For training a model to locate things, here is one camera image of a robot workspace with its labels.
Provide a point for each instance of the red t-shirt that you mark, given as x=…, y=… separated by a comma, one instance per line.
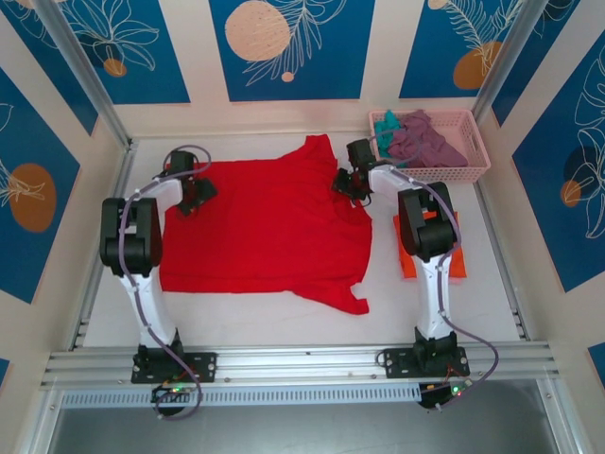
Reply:
x=264, y=227

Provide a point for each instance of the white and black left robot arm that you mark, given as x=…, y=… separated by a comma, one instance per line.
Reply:
x=137, y=236

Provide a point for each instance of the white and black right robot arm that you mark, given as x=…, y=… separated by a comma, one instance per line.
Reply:
x=425, y=227

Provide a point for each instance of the teal t-shirt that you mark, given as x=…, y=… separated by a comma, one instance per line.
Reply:
x=385, y=130

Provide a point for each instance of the purple t-shirt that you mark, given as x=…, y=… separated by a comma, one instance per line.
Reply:
x=425, y=146

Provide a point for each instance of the orange folded t-shirt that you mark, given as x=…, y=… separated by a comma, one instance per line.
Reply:
x=407, y=265

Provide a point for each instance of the pink plastic basket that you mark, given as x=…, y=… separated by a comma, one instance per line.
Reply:
x=472, y=142

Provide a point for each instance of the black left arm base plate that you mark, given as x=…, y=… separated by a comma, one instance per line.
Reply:
x=208, y=366

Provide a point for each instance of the aluminium frame post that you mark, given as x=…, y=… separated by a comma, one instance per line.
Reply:
x=501, y=61
x=85, y=71

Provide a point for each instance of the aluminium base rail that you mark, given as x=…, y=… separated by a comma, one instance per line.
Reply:
x=307, y=364

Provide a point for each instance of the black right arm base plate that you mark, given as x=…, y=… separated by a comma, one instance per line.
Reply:
x=392, y=361

